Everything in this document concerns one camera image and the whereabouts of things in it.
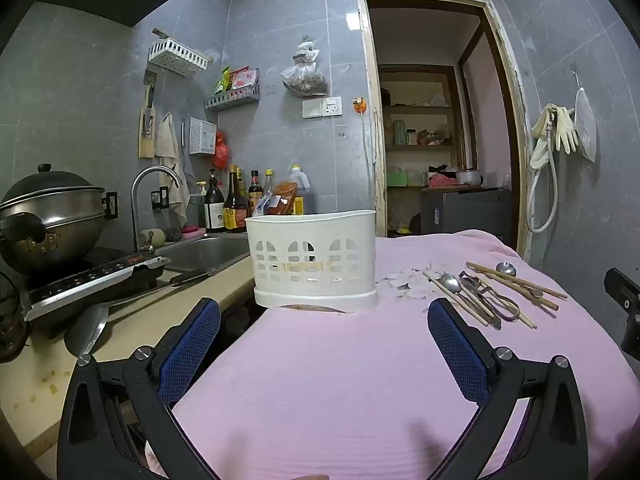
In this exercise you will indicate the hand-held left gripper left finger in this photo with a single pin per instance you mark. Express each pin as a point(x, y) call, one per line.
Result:
point(192, 345)

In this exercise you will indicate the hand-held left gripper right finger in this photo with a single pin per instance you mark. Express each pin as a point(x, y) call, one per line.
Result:
point(457, 355)

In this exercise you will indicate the metal fork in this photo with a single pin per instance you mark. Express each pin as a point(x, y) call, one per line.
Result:
point(487, 310)

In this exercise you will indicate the metal spoon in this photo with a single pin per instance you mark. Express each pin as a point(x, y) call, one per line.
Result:
point(506, 269)
point(451, 283)

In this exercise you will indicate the wooden chopstick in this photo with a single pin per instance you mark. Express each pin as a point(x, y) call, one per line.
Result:
point(525, 322)
point(515, 280)
point(434, 281)
point(540, 300)

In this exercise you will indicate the metal peeler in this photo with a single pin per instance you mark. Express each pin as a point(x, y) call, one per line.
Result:
point(469, 280)

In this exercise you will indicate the white plastic utensil basket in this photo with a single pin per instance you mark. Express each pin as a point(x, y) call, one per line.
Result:
point(310, 260)

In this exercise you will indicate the steel sink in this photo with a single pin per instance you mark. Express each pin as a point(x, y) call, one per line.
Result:
point(205, 255)

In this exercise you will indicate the pink sponge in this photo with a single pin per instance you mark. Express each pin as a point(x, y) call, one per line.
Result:
point(192, 230)

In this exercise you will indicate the black induction cooker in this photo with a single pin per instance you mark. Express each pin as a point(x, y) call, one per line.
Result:
point(90, 280)

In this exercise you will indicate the pink flower print blanket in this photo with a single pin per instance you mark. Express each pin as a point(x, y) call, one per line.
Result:
point(325, 385)

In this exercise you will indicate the dark bottle white label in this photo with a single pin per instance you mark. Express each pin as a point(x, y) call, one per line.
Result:
point(215, 207)

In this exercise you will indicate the grey cabinet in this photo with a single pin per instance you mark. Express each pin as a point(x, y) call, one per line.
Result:
point(465, 212)

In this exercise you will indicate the brown bottle yellow label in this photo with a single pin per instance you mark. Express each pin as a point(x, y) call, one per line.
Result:
point(234, 205)

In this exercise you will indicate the dark bottle red cap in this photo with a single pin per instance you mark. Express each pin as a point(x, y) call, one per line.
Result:
point(255, 187)

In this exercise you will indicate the chrome faucet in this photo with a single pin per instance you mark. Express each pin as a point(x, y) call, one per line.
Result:
point(145, 180)

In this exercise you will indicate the hanging mesh strainer bag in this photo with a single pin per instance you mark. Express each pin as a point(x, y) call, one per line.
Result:
point(585, 125)

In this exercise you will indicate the pink cloth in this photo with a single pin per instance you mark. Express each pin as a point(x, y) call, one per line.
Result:
point(442, 180)

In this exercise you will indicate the white rice cooker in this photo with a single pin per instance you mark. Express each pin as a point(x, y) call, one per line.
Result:
point(470, 176)

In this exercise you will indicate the clear glass bottle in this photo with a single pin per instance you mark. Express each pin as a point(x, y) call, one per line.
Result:
point(269, 182)

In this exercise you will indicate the cream rubber gloves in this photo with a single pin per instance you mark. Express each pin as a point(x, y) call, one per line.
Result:
point(560, 127)

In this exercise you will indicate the hanging beige cloth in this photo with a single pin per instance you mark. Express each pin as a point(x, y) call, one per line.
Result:
point(170, 160)

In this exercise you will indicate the green tissue box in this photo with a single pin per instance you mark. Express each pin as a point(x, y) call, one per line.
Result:
point(398, 178)

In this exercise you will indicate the metal pot with lid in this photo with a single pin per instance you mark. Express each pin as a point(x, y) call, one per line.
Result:
point(50, 220)

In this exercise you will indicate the dark oil jug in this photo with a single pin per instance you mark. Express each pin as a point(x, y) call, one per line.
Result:
point(300, 182)

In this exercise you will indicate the red plastic bag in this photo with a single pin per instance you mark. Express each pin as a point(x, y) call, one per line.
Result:
point(220, 150)

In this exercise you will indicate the wooden cutting board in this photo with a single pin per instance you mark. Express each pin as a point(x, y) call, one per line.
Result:
point(147, 145)

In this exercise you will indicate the green thermos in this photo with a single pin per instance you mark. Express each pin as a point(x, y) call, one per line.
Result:
point(398, 132)

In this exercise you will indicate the wooden shelf unit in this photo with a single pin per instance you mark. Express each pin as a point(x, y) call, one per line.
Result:
point(420, 107)

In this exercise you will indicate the hanging kitchen knife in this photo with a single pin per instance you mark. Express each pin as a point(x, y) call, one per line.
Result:
point(149, 87)

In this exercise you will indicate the colourful snack packets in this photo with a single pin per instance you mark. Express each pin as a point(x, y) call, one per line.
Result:
point(237, 79)

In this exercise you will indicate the hanging clear plastic bag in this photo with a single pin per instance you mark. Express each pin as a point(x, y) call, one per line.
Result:
point(305, 77)

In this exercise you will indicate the black wall socket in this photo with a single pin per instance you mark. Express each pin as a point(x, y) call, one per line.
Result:
point(162, 196)

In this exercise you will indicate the white wall holder box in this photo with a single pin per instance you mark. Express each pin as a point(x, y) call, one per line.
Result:
point(202, 136)

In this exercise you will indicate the wooden door frame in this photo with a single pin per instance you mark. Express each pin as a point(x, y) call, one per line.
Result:
point(372, 160)

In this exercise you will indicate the grey wall shelf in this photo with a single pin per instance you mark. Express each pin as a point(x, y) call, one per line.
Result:
point(232, 97)

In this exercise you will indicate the orange wall hook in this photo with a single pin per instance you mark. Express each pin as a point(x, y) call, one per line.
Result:
point(359, 105)

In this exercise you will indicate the white wall socket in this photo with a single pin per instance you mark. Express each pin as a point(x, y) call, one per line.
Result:
point(321, 106)

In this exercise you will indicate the white wall basket rack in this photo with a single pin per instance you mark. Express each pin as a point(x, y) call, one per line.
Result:
point(177, 55)

